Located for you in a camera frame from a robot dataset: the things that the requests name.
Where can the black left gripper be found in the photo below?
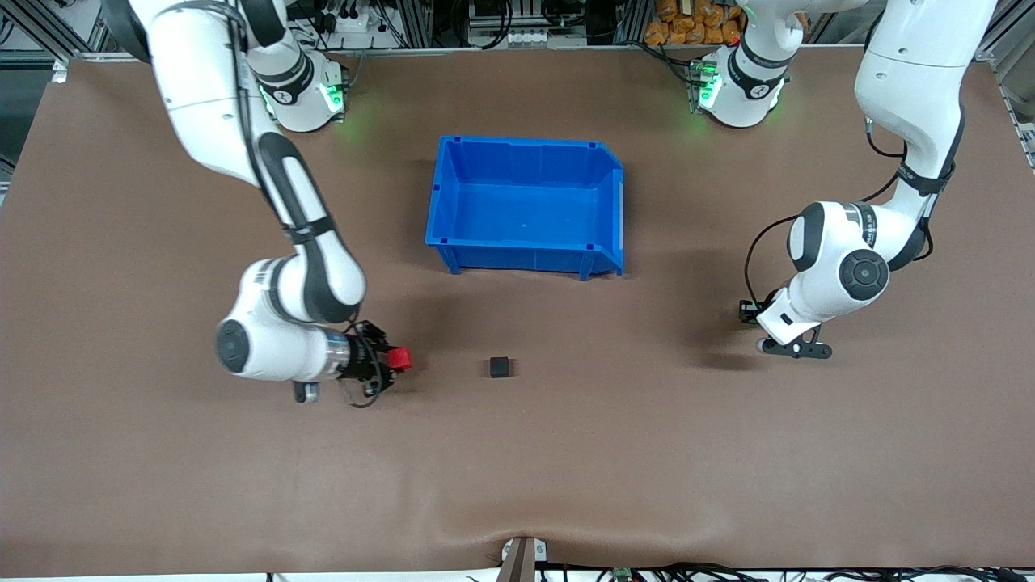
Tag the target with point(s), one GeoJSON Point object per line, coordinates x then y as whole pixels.
{"type": "Point", "coordinates": [749, 309]}

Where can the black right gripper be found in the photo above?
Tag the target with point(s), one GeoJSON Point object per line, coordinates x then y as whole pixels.
{"type": "Point", "coordinates": [363, 356]}

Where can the red cube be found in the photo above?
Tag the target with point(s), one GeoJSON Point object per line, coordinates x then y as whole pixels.
{"type": "Point", "coordinates": [400, 358]}

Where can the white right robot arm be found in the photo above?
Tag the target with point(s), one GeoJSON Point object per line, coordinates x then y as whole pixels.
{"type": "Point", "coordinates": [299, 283]}

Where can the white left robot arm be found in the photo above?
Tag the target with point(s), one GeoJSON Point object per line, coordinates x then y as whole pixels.
{"type": "Point", "coordinates": [841, 267]}

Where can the black cube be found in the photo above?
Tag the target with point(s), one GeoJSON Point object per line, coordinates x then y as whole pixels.
{"type": "Point", "coordinates": [500, 368]}

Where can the brown table mat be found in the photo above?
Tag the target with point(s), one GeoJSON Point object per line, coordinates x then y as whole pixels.
{"type": "Point", "coordinates": [242, 485]}

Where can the blue plastic storage bin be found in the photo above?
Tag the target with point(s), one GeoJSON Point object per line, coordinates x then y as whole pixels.
{"type": "Point", "coordinates": [525, 202]}

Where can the metal table clamp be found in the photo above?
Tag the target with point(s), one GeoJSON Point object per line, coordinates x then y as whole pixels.
{"type": "Point", "coordinates": [521, 562]}

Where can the orange mesh bag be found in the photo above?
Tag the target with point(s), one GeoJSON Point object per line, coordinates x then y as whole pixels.
{"type": "Point", "coordinates": [687, 28]}

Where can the white power strip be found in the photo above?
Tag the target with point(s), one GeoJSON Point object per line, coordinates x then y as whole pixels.
{"type": "Point", "coordinates": [356, 23]}

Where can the white connector block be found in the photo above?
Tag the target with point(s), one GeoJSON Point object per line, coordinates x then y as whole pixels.
{"type": "Point", "coordinates": [534, 36]}

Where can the aluminium frame rail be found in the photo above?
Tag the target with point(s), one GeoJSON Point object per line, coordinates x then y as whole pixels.
{"type": "Point", "coordinates": [485, 49]}

